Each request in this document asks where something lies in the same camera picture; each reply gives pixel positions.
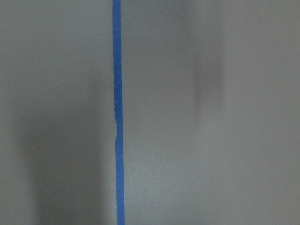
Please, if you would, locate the blue tape strip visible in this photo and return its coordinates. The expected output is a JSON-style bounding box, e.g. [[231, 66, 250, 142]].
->
[[112, 0, 125, 225]]

